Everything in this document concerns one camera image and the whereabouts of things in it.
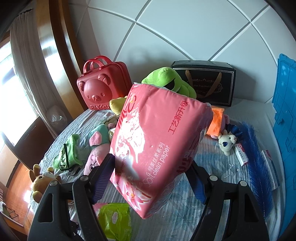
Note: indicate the blue plastic storage crate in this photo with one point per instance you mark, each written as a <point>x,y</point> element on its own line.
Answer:
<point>285,104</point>

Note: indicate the pink wipes pack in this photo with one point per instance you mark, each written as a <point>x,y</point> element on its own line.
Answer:
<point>99,207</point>

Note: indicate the white curtain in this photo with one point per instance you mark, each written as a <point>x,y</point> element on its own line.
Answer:
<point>30,58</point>

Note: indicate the small white red medicine box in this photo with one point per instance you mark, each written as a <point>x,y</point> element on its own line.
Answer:
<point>240,154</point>

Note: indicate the orange cloth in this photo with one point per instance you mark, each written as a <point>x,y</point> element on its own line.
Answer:
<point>215,122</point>

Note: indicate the pale pink plush toy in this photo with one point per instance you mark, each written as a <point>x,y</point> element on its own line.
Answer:
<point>226,120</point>

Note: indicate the window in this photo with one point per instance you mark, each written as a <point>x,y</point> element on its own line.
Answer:
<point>11,92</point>

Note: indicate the light green wipes pack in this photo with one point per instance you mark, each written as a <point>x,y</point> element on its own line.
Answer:
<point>115,222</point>

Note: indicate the small white mouse plush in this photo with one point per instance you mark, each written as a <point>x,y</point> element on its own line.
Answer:
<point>227,142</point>

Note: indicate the red bear suitcase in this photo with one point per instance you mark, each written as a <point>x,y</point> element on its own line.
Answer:
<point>99,88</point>

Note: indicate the grey striped bed sheet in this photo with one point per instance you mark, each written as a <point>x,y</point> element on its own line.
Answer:
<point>231,185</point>

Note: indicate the brown bear plush toy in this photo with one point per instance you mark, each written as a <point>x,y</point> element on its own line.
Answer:
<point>42,183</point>

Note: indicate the blue feather duster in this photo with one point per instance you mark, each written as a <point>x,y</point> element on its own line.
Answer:
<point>254,162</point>

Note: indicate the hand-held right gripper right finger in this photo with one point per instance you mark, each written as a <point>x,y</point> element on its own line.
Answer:
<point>198,191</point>

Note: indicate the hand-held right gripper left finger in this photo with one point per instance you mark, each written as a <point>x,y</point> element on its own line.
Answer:
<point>103,185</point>

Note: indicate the teal and pink plush toy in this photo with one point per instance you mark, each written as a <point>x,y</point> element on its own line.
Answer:
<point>98,143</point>

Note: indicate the black gift box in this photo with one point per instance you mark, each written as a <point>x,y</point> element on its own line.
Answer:
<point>208,76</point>

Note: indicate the wooden frame post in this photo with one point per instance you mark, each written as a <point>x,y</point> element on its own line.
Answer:
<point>62,46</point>

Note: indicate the flat white red box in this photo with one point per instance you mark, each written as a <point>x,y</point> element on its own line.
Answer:
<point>270,166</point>

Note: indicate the pink flowered tissue pack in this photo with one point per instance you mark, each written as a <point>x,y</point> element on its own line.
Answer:
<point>157,150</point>

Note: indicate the yellow and green plush toy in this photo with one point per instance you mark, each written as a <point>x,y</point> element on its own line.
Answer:
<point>116,105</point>

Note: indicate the green frog plush toy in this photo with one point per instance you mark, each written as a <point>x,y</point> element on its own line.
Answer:
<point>161,76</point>

